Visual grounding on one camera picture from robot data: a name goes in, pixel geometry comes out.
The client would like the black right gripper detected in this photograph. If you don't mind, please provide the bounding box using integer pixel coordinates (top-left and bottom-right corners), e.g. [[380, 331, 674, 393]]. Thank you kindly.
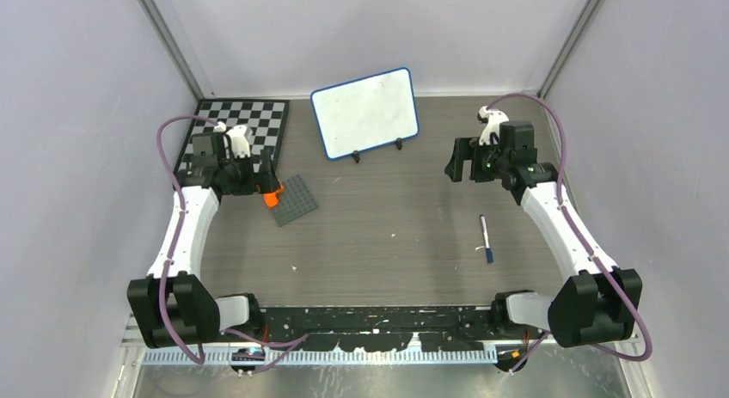
[[445, 137, 510, 182]]

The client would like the blue framed whiteboard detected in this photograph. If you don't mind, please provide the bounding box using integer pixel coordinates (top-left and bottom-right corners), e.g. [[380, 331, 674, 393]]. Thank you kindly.
[[309, 67, 420, 160]]

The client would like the white marker pen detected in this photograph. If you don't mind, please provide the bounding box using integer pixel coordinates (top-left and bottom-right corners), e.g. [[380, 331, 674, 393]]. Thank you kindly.
[[479, 214, 491, 250]]

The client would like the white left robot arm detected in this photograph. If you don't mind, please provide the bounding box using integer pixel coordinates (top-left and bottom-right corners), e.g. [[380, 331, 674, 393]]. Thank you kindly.
[[126, 130, 281, 348]]

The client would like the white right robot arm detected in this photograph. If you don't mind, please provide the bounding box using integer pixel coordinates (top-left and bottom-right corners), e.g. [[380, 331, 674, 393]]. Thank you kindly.
[[444, 121, 642, 348]]

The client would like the orange curved block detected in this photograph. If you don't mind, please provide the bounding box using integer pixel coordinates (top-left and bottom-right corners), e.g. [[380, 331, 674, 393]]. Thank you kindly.
[[263, 183, 285, 209]]

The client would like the grey studded baseplate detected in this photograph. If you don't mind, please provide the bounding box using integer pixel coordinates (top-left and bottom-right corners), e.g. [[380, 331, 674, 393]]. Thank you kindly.
[[270, 175, 319, 227]]

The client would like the black white checkerboard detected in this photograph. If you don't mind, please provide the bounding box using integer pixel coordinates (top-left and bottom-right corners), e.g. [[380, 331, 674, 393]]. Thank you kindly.
[[195, 98, 289, 173]]

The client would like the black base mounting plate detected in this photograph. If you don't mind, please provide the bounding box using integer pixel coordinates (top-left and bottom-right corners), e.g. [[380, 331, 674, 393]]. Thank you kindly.
[[208, 305, 548, 354]]

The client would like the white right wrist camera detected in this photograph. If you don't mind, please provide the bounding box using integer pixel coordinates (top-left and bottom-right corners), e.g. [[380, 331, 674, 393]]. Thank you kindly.
[[477, 106, 509, 146]]

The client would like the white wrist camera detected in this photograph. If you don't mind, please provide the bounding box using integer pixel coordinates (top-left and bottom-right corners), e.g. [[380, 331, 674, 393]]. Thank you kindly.
[[213, 121, 251, 158], [477, 106, 509, 146]]

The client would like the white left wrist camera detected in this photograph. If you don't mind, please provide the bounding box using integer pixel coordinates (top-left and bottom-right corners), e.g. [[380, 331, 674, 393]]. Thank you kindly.
[[213, 121, 251, 158]]

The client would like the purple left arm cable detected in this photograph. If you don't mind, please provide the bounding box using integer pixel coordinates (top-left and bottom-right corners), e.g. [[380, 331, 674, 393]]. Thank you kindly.
[[156, 114, 309, 375]]

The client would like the slotted aluminium cable duct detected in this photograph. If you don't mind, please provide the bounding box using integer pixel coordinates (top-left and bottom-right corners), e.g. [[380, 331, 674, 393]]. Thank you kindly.
[[142, 342, 500, 367]]

